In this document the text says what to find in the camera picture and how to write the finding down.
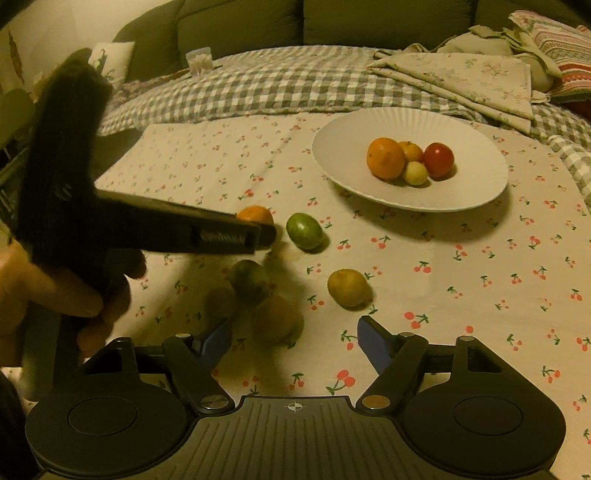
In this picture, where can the white ribbed plate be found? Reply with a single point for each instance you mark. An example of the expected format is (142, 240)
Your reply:
(351, 152)

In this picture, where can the grey checked blanket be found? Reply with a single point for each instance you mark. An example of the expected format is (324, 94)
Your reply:
(277, 87)

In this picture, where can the yellow round fruit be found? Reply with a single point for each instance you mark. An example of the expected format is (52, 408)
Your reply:
(349, 288)

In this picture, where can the small pale yellow fruit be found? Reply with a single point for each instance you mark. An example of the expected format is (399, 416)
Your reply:
(415, 174)

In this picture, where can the person's left hand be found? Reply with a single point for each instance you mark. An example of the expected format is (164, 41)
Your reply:
(51, 290)

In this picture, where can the small orange mandarin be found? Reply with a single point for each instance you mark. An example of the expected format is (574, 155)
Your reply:
(412, 150)

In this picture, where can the brownish yellow fruit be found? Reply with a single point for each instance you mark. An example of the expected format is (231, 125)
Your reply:
(278, 319)

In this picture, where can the dark green round fruit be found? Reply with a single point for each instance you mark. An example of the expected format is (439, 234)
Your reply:
(249, 280)

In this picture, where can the large orange mandarin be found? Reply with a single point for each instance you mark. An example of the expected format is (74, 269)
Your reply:
(386, 158)

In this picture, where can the green oval fruit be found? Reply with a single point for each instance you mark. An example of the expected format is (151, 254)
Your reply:
(302, 230)

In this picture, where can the clear cotton swab box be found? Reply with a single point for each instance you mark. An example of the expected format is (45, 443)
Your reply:
(199, 60)

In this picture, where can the white printed cushion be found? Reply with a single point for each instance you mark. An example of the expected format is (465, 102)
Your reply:
(113, 62)

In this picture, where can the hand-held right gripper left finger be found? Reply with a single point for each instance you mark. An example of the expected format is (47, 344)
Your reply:
(216, 345)

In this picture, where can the red cloth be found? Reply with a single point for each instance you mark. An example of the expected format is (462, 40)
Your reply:
(579, 113)

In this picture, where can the cherry print cloth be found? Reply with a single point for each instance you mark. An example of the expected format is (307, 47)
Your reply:
(461, 277)

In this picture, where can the red tomato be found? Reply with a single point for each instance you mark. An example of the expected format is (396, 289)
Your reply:
(439, 159)

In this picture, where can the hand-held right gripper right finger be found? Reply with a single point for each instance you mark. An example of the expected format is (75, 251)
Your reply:
(373, 345)

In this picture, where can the crumpled beige cloth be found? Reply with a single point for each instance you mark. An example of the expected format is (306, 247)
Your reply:
(485, 41)

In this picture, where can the striped patterned pillow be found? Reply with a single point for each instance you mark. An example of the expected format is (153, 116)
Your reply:
(563, 50)

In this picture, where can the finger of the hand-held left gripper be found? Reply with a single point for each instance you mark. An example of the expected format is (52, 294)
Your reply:
(184, 226)

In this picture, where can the folded beige floral cloth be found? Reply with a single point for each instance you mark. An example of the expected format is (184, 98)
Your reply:
(461, 81)

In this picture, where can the green sofa backrest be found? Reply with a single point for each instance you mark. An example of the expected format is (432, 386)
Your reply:
(240, 23)

